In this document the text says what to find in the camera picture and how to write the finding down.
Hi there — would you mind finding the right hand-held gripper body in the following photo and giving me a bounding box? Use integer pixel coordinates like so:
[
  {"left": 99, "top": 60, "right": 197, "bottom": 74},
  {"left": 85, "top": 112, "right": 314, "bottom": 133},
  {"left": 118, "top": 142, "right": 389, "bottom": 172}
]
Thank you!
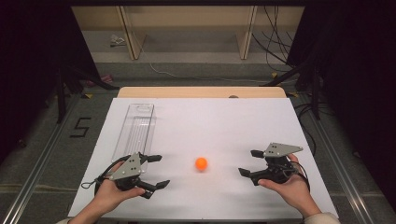
[{"left": 251, "top": 142, "right": 304, "bottom": 187}]

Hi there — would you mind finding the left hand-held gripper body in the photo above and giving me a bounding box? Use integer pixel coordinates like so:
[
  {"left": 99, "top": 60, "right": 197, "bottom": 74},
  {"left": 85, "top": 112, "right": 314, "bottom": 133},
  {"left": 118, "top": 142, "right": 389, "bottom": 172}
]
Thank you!
[{"left": 108, "top": 151, "right": 149, "bottom": 192}]

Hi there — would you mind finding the clear plastic tray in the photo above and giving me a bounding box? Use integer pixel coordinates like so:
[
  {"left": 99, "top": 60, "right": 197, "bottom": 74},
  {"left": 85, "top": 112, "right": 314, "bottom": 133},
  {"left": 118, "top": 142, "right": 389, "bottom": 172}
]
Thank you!
[{"left": 111, "top": 103, "right": 156, "bottom": 174}]

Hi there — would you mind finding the orange ball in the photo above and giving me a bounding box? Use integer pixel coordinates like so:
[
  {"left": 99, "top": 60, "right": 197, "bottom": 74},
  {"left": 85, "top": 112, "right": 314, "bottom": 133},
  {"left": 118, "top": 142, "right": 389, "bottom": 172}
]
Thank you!
[{"left": 194, "top": 157, "right": 208, "bottom": 171}]

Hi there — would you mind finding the person's left hand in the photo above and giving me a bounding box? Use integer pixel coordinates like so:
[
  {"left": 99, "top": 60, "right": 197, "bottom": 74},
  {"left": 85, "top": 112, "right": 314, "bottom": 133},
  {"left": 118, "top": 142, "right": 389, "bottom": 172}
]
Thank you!
[{"left": 93, "top": 161, "right": 147, "bottom": 213}]

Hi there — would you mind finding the person's right hand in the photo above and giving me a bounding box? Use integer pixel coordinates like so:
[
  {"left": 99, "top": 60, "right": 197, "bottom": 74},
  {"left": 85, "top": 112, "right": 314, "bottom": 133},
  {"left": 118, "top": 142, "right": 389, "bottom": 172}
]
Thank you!
[{"left": 257, "top": 153, "right": 321, "bottom": 218}]

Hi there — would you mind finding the white table sheet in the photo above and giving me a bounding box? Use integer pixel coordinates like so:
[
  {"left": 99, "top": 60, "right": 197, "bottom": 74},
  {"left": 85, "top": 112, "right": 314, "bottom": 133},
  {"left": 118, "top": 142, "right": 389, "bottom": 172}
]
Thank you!
[{"left": 67, "top": 97, "right": 339, "bottom": 220}]

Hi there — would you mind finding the black metal stand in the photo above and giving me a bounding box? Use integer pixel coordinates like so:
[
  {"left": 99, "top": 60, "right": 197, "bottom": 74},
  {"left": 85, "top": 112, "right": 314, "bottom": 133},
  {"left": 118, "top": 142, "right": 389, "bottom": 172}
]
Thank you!
[
  {"left": 261, "top": 58, "right": 322, "bottom": 121},
  {"left": 55, "top": 65, "right": 120, "bottom": 124}
]

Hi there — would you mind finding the pink object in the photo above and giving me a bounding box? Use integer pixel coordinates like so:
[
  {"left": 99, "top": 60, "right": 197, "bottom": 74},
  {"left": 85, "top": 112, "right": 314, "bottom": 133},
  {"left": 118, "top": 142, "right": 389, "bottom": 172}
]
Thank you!
[{"left": 86, "top": 74, "right": 113, "bottom": 88}]

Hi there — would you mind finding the black curtain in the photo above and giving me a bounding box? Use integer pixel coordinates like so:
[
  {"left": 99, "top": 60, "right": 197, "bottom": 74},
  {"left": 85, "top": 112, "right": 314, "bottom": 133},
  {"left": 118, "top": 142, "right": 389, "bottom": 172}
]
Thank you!
[
  {"left": 0, "top": 0, "right": 101, "bottom": 162},
  {"left": 285, "top": 0, "right": 396, "bottom": 213}
]

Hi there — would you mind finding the crumpled grey white object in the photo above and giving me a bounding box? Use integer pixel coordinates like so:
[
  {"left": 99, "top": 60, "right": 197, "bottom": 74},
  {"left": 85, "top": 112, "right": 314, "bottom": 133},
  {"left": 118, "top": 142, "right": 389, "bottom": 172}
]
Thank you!
[{"left": 109, "top": 34, "right": 126, "bottom": 48}]

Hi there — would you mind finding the light wooden shelf unit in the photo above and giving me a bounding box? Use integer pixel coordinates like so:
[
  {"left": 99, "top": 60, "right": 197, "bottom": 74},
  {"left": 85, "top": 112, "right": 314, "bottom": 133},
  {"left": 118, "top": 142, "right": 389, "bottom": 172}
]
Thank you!
[{"left": 71, "top": 5, "right": 305, "bottom": 61}]

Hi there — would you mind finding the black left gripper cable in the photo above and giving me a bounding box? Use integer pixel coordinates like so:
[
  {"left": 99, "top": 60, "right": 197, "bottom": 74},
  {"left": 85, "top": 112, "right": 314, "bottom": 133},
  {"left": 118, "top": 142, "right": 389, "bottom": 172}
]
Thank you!
[{"left": 80, "top": 154, "right": 132, "bottom": 196}]

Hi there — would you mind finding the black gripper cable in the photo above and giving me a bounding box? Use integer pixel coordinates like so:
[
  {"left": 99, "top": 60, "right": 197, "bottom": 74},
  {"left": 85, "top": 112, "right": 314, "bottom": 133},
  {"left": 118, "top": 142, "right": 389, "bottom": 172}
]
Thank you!
[
  {"left": 80, "top": 154, "right": 132, "bottom": 196},
  {"left": 291, "top": 161, "right": 311, "bottom": 191}
]

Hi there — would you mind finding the black floor cable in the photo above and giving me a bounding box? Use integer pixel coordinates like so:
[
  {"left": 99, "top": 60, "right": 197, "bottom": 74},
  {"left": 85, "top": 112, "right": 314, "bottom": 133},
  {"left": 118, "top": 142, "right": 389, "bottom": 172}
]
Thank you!
[{"left": 293, "top": 102, "right": 318, "bottom": 157}]

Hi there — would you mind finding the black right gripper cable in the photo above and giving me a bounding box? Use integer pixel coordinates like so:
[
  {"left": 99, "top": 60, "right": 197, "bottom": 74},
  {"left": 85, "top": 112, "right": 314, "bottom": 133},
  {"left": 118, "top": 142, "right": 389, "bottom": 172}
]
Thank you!
[{"left": 291, "top": 161, "right": 311, "bottom": 191}]

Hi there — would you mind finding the aluminium floor rail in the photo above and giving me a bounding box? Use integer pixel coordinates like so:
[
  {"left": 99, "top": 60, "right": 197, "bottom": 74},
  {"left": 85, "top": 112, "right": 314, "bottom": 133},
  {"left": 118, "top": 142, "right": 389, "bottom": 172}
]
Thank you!
[
  {"left": 307, "top": 102, "right": 375, "bottom": 224},
  {"left": 2, "top": 92, "right": 82, "bottom": 224}
]

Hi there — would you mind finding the bundle of black cables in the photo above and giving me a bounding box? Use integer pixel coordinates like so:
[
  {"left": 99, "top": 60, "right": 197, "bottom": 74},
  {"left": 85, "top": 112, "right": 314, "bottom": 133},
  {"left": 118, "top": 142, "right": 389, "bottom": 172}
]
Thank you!
[{"left": 251, "top": 5, "right": 296, "bottom": 68}]

